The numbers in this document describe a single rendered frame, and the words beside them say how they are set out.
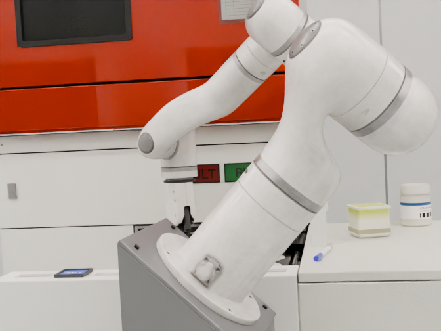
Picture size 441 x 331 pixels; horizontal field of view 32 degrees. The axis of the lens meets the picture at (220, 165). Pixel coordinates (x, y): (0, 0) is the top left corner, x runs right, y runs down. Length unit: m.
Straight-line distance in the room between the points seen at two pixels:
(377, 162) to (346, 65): 2.40
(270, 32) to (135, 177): 0.72
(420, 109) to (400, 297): 0.38
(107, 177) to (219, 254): 0.96
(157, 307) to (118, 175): 0.98
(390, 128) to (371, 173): 2.35
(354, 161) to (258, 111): 1.57
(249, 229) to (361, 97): 0.24
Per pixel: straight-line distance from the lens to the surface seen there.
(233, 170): 1.95
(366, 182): 3.44
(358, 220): 1.68
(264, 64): 1.63
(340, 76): 1.04
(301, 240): 1.95
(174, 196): 1.77
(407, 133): 1.10
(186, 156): 1.77
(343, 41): 1.05
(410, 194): 1.85
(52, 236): 2.09
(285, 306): 1.35
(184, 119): 1.67
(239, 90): 1.66
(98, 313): 1.42
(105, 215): 2.04
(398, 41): 3.45
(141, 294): 1.07
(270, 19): 1.42
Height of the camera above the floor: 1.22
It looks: 3 degrees down
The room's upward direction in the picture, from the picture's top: 3 degrees counter-clockwise
